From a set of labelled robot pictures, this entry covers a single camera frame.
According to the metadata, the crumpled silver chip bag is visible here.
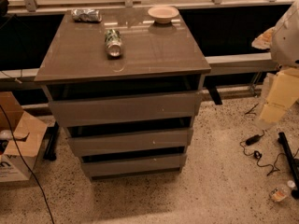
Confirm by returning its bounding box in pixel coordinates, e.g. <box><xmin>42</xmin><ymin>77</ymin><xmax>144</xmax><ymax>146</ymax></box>
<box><xmin>71</xmin><ymin>8</ymin><xmax>102</xmax><ymax>22</ymax></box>

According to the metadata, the black stand base right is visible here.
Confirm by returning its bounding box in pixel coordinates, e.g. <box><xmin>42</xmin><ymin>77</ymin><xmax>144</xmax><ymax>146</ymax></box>
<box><xmin>278</xmin><ymin>132</ymin><xmax>299</xmax><ymax>200</ymax></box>

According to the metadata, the black power adapter cable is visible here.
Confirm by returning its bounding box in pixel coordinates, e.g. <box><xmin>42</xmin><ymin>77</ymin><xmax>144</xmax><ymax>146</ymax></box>
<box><xmin>239</xmin><ymin>131</ymin><xmax>287</xmax><ymax>177</ymax></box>

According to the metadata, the green soda can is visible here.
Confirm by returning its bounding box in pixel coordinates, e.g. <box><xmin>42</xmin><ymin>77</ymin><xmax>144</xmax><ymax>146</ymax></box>
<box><xmin>105</xmin><ymin>29</ymin><xmax>123</xmax><ymax>57</ymax></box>

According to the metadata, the black stand foot left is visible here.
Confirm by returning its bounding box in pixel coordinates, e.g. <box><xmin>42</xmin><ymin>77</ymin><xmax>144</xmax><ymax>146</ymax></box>
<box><xmin>43</xmin><ymin>122</ymin><xmax>59</xmax><ymax>161</ymax></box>

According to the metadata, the cardboard box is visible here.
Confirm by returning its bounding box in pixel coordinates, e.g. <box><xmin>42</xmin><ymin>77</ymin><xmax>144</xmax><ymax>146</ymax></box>
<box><xmin>0</xmin><ymin>91</ymin><xmax>48</xmax><ymax>183</ymax></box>

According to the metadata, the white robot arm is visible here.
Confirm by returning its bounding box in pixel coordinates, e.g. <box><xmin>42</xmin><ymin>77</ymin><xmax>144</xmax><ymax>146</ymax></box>
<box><xmin>251</xmin><ymin>0</ymin><xmax>299</xmax><ymax>130</ymax></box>

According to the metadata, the grey top drawer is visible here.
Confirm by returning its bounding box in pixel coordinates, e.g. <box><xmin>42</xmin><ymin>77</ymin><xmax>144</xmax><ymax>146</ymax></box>
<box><xmin>49</xmin><ymin>92</ymin><xmax>201</xmax><ymax>127</ymax></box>

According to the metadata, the metal window railing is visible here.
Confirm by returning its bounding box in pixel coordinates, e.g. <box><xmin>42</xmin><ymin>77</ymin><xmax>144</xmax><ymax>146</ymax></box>
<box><xmin>0</xmin><ymin>0</ymin><xmax>298</xmax><ymax>91</ymax></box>

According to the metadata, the white ceramic bowl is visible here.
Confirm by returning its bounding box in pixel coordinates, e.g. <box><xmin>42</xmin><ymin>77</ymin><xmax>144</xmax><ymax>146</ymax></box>
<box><xmin>148</xmin><ymin>7</ymin><xmax>179</xmax><ymax>24</ymax></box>

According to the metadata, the black floor cable left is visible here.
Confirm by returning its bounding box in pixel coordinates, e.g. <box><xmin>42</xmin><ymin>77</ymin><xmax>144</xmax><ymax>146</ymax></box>
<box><xmin>0</xmin><ymin>104</ymin><xmax>56</xmax><ymax>224</ymax></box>

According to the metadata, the grey bottom drawer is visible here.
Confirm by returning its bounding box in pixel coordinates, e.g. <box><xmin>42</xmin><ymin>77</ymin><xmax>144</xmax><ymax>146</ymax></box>
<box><xmin>81</xmin><ymin>154</ymin><xmax>187</xmax><ymax>177</ymax></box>

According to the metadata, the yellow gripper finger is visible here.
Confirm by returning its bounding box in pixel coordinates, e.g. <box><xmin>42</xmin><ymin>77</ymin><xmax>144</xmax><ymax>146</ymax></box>
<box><xmin>257</xmin><ymin>68</ymin><xmax>299</xmax><ymax>130</ymax></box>
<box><xmin>251</xmin><ymin>27</ymin><xmax>275</xmax><ymax>49</ymax></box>

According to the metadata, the plastic bottle on floor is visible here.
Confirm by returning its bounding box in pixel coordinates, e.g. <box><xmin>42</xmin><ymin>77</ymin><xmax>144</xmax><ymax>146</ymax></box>
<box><xmin>269</xmin><ymin>180</ymin><xmax>296</xmax><ymax>203</ymax></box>

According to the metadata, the grey drawer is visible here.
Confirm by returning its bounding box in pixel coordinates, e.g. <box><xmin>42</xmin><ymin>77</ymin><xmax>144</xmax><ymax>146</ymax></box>
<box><xmin>49</xmin><ymin>92</ymin><xmax>201</xmax><ymax>127</ymax></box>
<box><xmin>81</xmin><ymin>154</ymin><xmax>187</xmax><ymax>177</ymax></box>
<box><xmin>68</xmin><ymin>128</ymin><xmax>193</xmax><ymax>157</ymax></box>

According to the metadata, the grey drawer cabinet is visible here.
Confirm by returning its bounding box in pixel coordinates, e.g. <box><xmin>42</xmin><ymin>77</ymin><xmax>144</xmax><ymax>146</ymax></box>
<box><xmin>35</xmin><ymin>7</ymin><xmax>210</xmax><ymax>179</ymax></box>

